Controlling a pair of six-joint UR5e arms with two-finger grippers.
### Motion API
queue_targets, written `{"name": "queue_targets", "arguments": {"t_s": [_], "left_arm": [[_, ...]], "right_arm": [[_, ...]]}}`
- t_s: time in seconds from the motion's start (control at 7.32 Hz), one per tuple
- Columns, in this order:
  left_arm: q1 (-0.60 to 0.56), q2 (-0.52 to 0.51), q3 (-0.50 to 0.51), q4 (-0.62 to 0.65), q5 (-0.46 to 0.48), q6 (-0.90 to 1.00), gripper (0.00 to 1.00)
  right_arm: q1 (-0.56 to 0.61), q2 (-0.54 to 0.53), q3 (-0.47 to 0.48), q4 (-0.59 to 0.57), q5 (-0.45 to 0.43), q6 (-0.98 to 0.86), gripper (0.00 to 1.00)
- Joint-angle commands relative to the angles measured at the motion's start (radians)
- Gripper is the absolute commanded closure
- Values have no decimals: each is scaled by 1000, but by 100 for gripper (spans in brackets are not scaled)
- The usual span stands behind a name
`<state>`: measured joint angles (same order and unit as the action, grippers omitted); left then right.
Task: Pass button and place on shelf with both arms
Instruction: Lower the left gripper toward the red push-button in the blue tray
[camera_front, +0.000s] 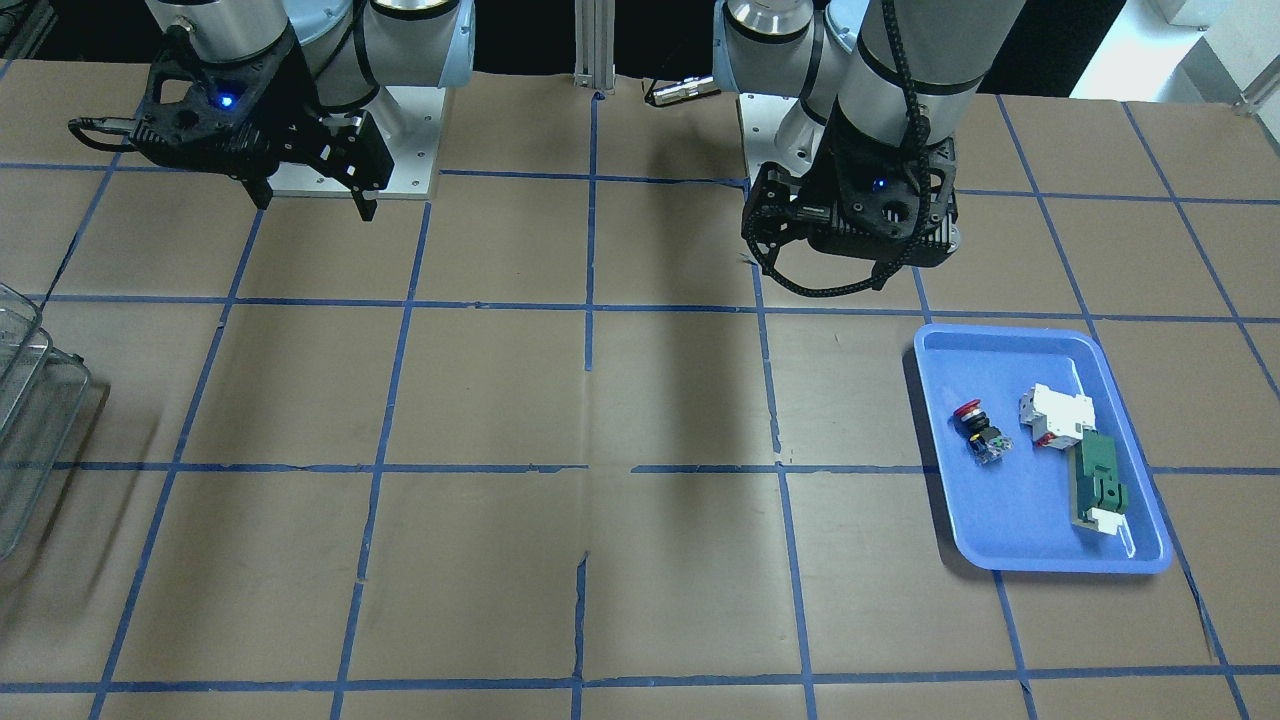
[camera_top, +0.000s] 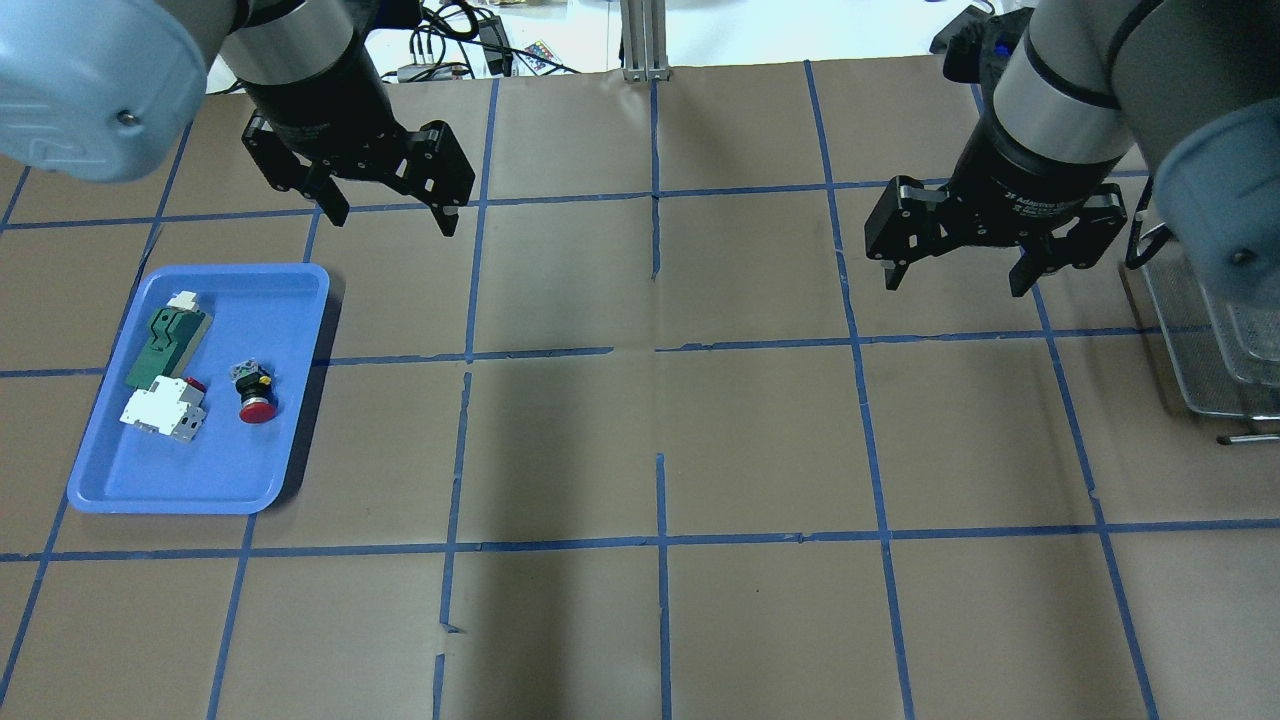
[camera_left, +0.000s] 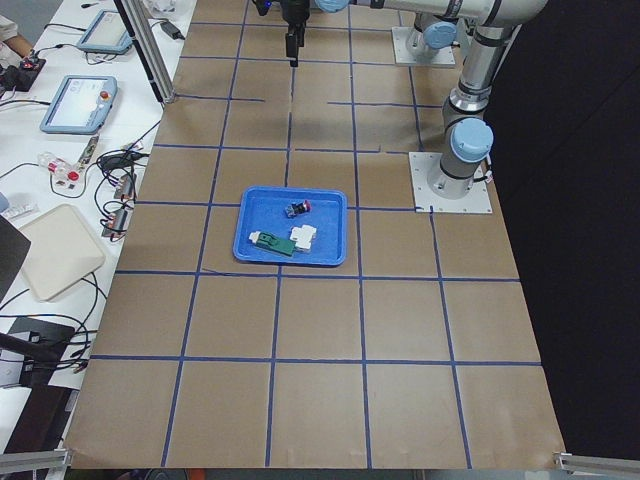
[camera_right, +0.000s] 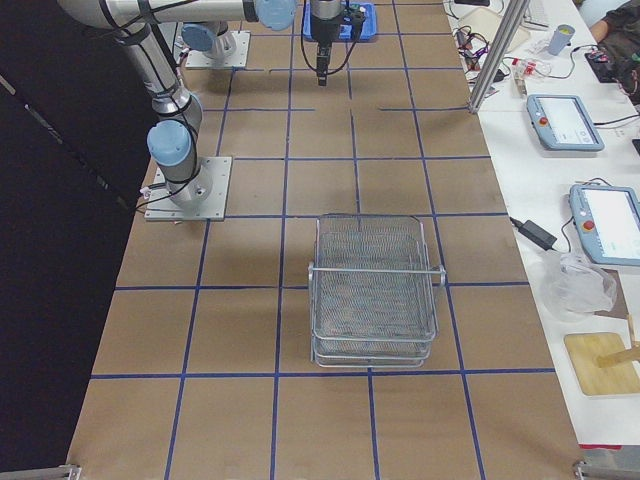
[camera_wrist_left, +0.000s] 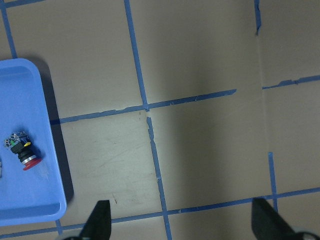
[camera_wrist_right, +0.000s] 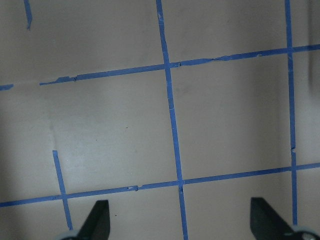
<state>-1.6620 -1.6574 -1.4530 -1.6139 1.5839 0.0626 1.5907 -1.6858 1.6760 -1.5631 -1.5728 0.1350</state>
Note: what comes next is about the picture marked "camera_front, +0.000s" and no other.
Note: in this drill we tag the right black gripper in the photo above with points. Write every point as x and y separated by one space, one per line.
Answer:
294 112

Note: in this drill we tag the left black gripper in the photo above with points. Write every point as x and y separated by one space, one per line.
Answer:
822 178

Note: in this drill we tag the red emergency stop button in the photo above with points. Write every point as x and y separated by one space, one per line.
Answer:
986 441

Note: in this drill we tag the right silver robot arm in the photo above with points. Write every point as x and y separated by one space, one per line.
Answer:
321 99

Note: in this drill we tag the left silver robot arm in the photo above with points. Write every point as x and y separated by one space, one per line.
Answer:
880 88

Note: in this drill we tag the silver connector on table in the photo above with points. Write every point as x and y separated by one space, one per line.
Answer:
686 90

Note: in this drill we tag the white circuit breaker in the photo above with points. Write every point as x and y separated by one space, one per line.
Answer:
1056 420

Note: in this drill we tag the blue plastic tray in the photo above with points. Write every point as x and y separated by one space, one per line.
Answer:
1014 513

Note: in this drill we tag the green terminal block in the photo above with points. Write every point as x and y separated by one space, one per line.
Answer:
1098 497

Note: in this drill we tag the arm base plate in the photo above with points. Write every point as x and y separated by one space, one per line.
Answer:
778 129
412 121

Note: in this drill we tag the aluminium frame post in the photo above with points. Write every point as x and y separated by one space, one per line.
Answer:
593 33

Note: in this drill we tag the wire mesh shelf rack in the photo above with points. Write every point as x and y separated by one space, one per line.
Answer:
42 390

